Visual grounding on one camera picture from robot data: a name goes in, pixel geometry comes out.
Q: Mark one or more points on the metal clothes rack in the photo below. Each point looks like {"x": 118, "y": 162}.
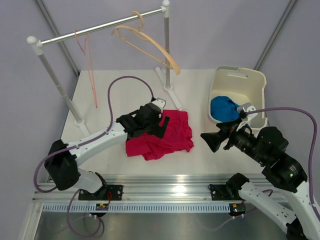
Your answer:
{"x": 133, "y": 23}

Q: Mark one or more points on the pink t shirt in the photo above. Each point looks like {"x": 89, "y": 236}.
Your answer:
{"x": 178, "y": 137}

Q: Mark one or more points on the pink wire hanger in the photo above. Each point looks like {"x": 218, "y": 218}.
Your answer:
{"x": 86, "y": 50}

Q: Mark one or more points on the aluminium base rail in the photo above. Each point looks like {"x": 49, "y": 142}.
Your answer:
{"x": 163, "y": 188}

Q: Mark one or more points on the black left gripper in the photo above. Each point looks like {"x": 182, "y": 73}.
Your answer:
{"x": 159, "y": 131}

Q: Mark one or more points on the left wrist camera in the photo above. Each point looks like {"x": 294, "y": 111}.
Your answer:
{"x": 160, "y": 103}

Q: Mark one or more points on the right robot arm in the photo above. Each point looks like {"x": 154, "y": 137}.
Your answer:
{"x": 286, "y": 174}

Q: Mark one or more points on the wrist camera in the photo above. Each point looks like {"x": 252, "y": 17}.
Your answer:
{"x": 245, "y": 114}
{"x": 160, "y": 103}

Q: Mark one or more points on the blue t shirt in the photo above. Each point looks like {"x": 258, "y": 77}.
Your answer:
{"x": 223, "y": 109}

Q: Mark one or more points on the beige plastic hanger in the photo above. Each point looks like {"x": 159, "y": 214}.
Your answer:
{"x": 138, "y": 39}

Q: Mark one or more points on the white slotted cable duct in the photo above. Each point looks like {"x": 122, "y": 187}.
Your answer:
{"x": 210, "y": 207}

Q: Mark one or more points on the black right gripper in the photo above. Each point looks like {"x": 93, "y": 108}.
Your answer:
{"x": 213, "y": 139}

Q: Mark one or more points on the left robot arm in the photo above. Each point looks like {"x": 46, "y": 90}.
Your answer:
{"x": 64, "y": 159}

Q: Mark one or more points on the cream laundry basket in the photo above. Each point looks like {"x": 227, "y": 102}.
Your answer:
{"x": 241, "y": 85}

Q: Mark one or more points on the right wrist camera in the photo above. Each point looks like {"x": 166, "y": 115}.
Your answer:
{"x": 245, "y": 114}

